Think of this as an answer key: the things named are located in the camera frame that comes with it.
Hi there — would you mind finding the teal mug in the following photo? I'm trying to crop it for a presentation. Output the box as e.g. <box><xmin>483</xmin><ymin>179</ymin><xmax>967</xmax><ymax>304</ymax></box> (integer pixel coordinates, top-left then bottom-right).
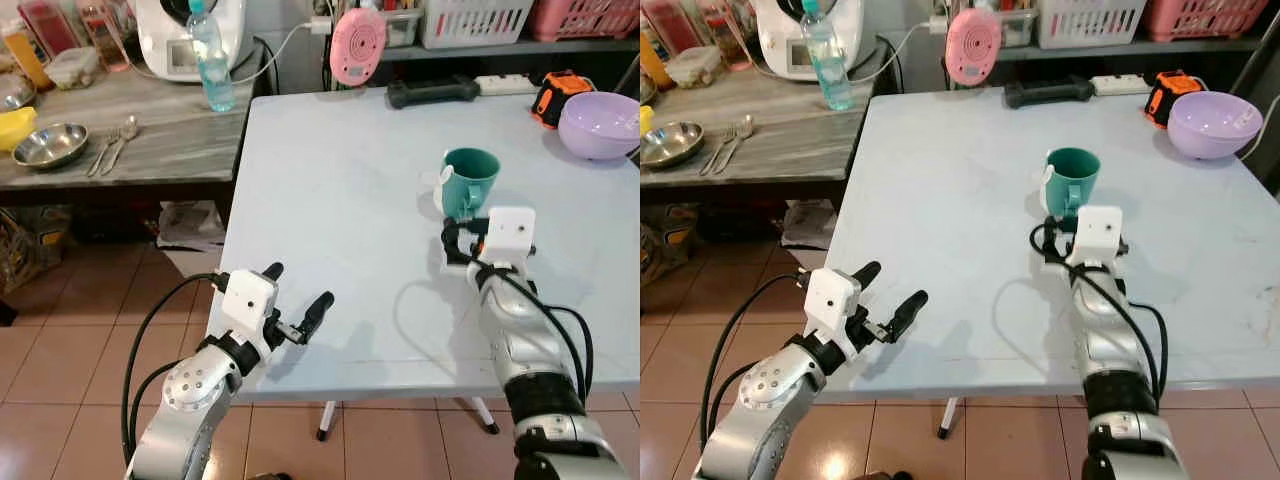
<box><xmin>1040</xmin><ymin>146</ymin><xmax>1103</xmax><ymax>222</ymax></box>
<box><xmin>424</xmin><ymin>146</ymin><xmax>502</xmax><ymax>223</ymax></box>

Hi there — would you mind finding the white plastic bag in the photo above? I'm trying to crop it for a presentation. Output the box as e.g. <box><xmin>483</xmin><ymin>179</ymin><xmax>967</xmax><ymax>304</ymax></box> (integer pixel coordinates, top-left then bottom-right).
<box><xmin>781</xmin><ymin>199</ymin><xmax>841</xmax><ymax>253</ymax></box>
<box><xmin>156</xmin><ymin>200</ymin><xmax>230</xmax><ymax>278</ymax></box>

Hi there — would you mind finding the white power strip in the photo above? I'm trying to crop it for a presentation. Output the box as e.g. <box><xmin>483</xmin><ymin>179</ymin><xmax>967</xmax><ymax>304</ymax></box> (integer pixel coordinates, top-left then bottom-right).
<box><xmin>1090</xmin><ymin>73</ymin><xmax>1153</xmax><ymax>97</ymax></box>
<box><xmin>474</xmin><ymin>72</ymin><xmax>542</xmax><ymax>97</ymax></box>

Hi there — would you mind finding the orange black tape measure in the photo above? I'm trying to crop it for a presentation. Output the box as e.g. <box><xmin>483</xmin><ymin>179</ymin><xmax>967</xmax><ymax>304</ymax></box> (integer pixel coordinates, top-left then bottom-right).
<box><xmin>530</xmin><ymin>69</ymin><xmax>597</xmax><ymax>130</ymax></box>
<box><xmin>1143</xmin><ymin>69</ymin><xmax>1207</xmax><ymax>129</ymax></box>

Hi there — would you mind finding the purple plastic bowl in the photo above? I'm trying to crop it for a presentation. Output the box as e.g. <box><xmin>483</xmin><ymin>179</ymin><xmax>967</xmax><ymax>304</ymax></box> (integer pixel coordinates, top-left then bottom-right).
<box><xmin>557</xmin><ymin>91</ymin><xmax>641</xmax><ymax>163</ymax></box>
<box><xmin>1166</xmin><ymin>90</ymin><xmax>1264</xmax><ymax>162</ymax></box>

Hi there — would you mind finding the grey wooden side counter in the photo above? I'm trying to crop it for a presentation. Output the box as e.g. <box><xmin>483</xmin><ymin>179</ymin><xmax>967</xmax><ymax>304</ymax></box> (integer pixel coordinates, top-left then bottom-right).
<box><xmin>0</xmin><ymin>68</ymin><xmax>269</xmax><ymax>207</ymax></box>
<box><xmin>640</xmin><ymin>68</ymin><xmax>883</xmax><ymax>207</ymax></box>

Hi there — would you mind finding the pink round device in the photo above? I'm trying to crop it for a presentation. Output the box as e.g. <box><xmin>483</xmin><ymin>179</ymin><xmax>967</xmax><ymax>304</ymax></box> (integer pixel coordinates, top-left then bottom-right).
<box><xmin>329</xmin><ymin>7</ymin><xmax>388</xmax><ymax>89</ymax></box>
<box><xmin>944</xmin><ymin>7</ymin><xmax>1003</xmax><ymax>88</ymax></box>

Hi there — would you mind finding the steel spoon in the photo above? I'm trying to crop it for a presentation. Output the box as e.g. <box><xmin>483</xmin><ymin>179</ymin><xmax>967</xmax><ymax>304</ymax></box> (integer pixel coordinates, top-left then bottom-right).
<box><xmin>716</xmin><ymin>113</ymin><xmax>757</xmax><ymax>175</ymax></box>
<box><xmin>100</xmin><ymin>114</ymin><xmax>142</xmax><ymax>177</ymax></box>

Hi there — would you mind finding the steel fork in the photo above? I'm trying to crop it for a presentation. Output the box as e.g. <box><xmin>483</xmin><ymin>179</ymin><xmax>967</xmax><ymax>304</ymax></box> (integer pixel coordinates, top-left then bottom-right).
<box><xmin>85</xmin><ymin>128</ymin><xmax>123</xmax><ymax>179</ymax></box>
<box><xmin>699</xmin><ymin>127</ymin><xmax>739</xmax><ymax>178</ymax></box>

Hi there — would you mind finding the small clear storage box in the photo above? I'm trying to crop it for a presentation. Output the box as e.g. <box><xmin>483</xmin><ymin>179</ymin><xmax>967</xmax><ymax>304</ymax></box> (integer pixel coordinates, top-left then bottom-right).
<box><xmin>384</xmin><ymin>7</ymin><xmax>427</xmax><ymax>49</ymax></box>
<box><xmin>1000</xmin><ymin>7</ymin><xmax>1042</xmax><ymax>49</ymax></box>

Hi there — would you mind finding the white plastic basket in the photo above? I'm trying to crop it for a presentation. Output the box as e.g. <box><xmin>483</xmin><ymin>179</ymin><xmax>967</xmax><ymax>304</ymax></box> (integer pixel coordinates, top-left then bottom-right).
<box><xmin>419</xmin><ymin>0</ymin><xmax>535</xmax><ymax>50</ymax></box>
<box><xmin>1036</xmin><ymin>0</ymin><xmax>1148</xmax><ymax>50</ymax></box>

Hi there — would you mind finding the steel bowl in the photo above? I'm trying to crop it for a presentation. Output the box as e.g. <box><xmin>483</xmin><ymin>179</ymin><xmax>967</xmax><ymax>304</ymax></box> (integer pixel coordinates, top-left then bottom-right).
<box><xmin>11</xmin><ymin>122</ymin><xmax>90</xmax><ymax>170</ymax></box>
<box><xmin>640</xmin><ymin>121</ymin><xmax>706</xmax><ymax>170</ymax></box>

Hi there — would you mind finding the clear plastic water bottle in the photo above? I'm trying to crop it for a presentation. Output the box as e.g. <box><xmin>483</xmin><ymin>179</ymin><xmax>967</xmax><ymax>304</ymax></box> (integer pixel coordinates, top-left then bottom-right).
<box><xmin>799</xmin><ymin>0</ymin><xmax>856</xmax><ymax>112</ymax></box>
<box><xmin>186</xmin><ymin>0</ymin><xmax>238</xmax><ymax>114</ymax></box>

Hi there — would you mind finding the pink plastic basket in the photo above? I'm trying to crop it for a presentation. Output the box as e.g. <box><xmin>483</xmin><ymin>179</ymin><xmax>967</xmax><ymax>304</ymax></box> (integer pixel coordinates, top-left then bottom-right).
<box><xmin>1144</xmin><ymin>0</ymin><xmax>1270</xmax><ymax>44</ymax></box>
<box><xmin>529</xmin><ymin>0</ymin><xmax>641</xmax><ymax>44</ymax></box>

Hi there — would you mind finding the orange bottle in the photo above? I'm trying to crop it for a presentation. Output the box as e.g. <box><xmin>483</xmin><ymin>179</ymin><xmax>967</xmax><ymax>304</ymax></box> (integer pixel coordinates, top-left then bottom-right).
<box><xmin>640</xmin><ymin>22</ymin><xmax>675</xmax><ymax>91</ymax></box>
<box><xmin>0</xmin><ymin>20</ymin><xmax>53</xmax><ymax>91</ymax></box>

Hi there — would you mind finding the white kitchen appliance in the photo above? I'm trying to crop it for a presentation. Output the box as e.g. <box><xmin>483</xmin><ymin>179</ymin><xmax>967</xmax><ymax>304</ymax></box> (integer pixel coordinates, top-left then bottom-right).
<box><xmin>749</xmin><ymin>0</ymin><xmax>867</xmax><ymax>82</ymax></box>
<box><xmin>134</xmin><ymin>0</ymin><xmax>248</xmax><ymax>84</ymax></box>

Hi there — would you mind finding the clear plastic food container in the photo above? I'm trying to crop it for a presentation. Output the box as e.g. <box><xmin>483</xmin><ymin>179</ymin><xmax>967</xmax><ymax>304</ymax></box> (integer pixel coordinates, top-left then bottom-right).
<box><xmin>44</xmin><ymin>46</ymin><xmax>102</xmax><ymax>90</ymax></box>
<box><xmin>664</xmin><ymin>46</ymin><xmax>724</xmax><ymax>90</ymax></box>

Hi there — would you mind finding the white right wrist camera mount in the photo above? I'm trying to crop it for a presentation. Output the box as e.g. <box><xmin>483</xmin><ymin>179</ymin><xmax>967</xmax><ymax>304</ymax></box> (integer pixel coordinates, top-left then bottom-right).
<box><xmin>482</xmin><ymin>206</ymin><xmax>537</xmax><ymax>271</ymax></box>
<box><xmin>1068</xmin><ymin>205</ymin><xmax>1125</xmax><ymax>269</ymax></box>

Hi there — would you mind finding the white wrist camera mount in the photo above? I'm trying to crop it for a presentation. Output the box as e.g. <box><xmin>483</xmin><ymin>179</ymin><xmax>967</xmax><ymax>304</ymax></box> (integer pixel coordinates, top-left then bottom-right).
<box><xmin>482</xmin><ymin>206</ymin><xmax>537</xmax><ymax>271</ymax></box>
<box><xmin>802</xmin><ymin>266</ymin><xmax>864</xmax><ymax>337</ymax></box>
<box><xmin>208</xmin><ymin>268</ymin><xmax>280</xmax><ymax>339</ymax></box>
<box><xmin>1068</xmin><ymin>205</ymin><xmax>1125</xmax><ymax>269</ymax></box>

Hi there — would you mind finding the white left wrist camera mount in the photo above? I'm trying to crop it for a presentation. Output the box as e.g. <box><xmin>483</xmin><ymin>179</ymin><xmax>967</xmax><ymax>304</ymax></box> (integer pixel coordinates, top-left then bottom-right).
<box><xmin>208</xmin><ymin>268</ymin><xmax>280</xmax><ymax>339</ymax></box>
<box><xmin>802</xmin><ymin>266</ymin><xmax>864</xmax><ymax>337</ymax></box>

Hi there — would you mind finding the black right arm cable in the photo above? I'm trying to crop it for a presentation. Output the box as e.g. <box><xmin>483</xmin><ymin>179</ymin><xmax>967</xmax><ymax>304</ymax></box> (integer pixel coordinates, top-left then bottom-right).
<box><xmin>1066</xmin><ymin>262</ymin><xmax>1171</xmax><ymax>403</ymax></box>
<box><xmin>476</xmin><ymin>262</ymin><xmax>597</xmax><ymax>403</ymax></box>

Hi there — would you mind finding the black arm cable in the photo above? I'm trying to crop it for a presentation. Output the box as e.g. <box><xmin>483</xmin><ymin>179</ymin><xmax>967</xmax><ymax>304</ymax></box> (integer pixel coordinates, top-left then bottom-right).
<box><xmin>1066</xmin><ymin>262</ymin><xmax>1171</xmax><ymax>403</ymax></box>
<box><xmin>699</xmin><ymin>272</ymin><xmax>807</xmax><ymax>471</ymax></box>
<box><xmin>476</xmin><ymin>262</ymin><xmax>597</xmax><ymax>403</ymax></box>
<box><xmin>121</xmin><ymin>271</ymin><xmax>223</xmax><ymax>463</ymax></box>

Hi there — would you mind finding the black handle tool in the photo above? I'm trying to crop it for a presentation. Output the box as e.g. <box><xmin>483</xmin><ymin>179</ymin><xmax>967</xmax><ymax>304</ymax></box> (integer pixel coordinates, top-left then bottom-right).
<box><xmin>386</xmin><ymin>75</ymin><xmax>482</xmax><ymax>110</ymax></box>
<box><xmin>1004</xmin><ymin>75</ymin><xmax>1097</xmax><ymax>110</ymax></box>

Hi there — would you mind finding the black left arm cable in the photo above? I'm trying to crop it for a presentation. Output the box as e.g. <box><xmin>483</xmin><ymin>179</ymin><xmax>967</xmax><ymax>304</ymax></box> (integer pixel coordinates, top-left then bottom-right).
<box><xmin>699</xmin><ymin>272</ymin><xmax>807</xmax><ymax>471</ymax></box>
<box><xmin>121</xmin><ymin>271</ymin><xmax>223</xmax><ymax>463</ymax></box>

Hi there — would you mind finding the grey wall shelf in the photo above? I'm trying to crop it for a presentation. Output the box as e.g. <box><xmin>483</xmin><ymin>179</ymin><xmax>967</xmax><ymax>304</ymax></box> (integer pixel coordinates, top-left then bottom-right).
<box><xmin>998</xmin><ymin>36</ymin><xmax>1263</xmax><ymax>61</ymax></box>
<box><xmin>378</xmin><ymin>37</ymin><xmax>641</xmax><ymax>63</ymax></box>

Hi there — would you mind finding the white charger cable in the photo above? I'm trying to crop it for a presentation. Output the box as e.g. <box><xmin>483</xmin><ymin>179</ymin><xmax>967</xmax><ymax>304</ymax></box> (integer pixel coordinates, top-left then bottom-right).
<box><xmin>234</xmin><ymin>14</ymin><xmax>338</xmax><ymax>85</ymax></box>
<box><xmin>852</xmin><ymin>12</ymin><xmax>951</xmax><ymax>83</ymax></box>

